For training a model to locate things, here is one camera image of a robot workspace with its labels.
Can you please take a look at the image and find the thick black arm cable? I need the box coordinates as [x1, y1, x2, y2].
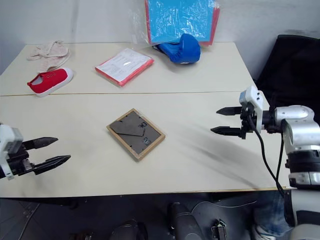
[246, 116, 286, 199]

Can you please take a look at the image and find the white sneaker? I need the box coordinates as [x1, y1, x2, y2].
[251, 223, 277, 239]

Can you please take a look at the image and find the wooden picture frame face-down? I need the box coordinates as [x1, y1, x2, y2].
[106, 107, 167, 162]

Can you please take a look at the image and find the large dark rounded shape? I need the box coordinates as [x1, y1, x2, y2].
[166, 201, 209, 240]

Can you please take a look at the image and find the red folder with papers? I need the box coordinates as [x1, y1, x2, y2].
[94, 47, 155, 88]

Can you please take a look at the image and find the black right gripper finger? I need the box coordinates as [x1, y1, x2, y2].
[210, 126, 243, 138]
[216, 106, 242, 117]

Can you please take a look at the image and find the black fabric chair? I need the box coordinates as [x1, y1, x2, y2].
[254, 34, 320, 112]

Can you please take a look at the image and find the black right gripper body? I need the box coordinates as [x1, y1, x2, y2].
[238, 102, 259, 140]

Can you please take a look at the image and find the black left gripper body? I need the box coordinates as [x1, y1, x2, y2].
[6, 141, 36, 177]

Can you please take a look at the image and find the small black clip device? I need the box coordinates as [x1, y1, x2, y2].
[210, 218, 228, 240]

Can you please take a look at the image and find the blue jeans leg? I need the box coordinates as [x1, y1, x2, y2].
[252, 191, 294, 236]

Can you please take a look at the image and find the pale pink crumpled cloth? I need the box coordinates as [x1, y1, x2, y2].
[26, 40, 71, 73]

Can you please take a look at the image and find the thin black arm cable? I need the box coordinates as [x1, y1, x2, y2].
[275, 132, 286, 191]

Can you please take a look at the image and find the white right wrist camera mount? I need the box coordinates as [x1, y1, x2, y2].
[238, 85, 271, 134]

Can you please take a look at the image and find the blue boxing glove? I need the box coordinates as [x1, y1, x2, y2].
[152, 33, 202, 66]

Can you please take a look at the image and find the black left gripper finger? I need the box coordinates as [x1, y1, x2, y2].
[22, 136, 59, 151]
[32, 154, 72, 176]

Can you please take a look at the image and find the small dark rounded shape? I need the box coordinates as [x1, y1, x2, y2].
[109, 219, 149, 240]

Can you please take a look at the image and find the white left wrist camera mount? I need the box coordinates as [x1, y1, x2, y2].
[0, 123, 25, 181]

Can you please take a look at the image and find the red canvas shoe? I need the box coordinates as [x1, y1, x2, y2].
[26, 67, 75, 98]

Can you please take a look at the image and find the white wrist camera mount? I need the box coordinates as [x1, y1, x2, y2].
[0, 123, 25, 181]
[238, 85, 271, 134]

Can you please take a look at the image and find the thin white floor cable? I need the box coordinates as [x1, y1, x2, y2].
[191, 199, 259, 215]

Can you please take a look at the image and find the blue board in plastic bag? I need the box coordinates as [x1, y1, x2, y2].
[129, 0, 221, 49]

